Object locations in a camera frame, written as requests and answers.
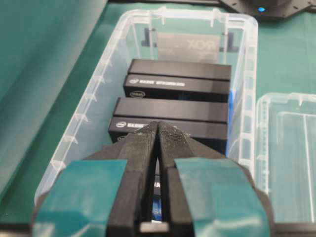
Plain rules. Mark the clear plastic box lid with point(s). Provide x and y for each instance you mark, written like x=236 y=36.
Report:
x=285 y=155

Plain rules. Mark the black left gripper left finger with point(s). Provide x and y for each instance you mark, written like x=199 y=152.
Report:
x=107 y=194

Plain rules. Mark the bottom black RealSense box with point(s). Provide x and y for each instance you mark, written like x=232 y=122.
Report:
x=157 y=190

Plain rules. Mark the black right robot arm base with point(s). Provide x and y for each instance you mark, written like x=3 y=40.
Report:
x=270 y=9

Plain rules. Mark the top black RealSense box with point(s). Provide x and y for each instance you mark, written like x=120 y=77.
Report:
x=161 y=79

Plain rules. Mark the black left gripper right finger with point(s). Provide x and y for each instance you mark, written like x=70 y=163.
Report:
x=205 y=194

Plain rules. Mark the middle black RealSense box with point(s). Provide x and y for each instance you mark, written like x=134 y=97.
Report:
x=206 y=122

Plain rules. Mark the clear plastic storage box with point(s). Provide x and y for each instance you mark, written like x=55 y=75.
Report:
x=173 y=35

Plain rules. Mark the black realsense box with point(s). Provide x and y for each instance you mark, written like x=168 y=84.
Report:
x=161 y=79
x=206 y=122
x=157 y=190

